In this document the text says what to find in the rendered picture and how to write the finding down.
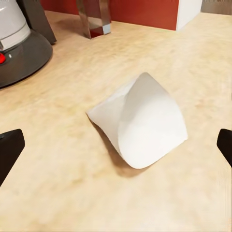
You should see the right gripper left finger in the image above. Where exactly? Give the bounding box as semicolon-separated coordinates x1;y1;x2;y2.
0;129;25;187

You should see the paper coffee filter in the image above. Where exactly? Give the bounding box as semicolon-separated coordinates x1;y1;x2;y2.
87;72;187;169

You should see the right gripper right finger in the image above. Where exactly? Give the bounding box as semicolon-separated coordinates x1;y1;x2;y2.
217;129;232;167

